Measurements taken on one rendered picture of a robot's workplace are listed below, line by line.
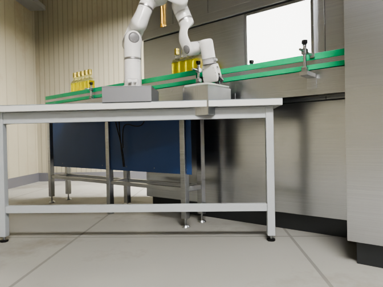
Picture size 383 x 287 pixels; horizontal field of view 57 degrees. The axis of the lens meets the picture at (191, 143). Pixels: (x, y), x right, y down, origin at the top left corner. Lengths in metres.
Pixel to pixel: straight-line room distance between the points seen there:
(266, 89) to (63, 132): 1.90
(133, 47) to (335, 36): 1.08
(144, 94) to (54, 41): 3.66
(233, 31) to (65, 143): 1.72
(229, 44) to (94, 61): 3.09
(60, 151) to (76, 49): 2.31
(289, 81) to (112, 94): 0.92
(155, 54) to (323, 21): 1.28
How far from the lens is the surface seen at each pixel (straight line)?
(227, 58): 2.34
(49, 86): 5.33
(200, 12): 2.59
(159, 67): 2.76
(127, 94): 1.87
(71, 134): 3.12
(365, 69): 1.63
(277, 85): 1.94
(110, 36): 5.17
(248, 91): 2.01
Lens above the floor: 0.55
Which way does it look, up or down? 1 degrees down
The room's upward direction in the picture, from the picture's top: 1 degrees counter-clockwise
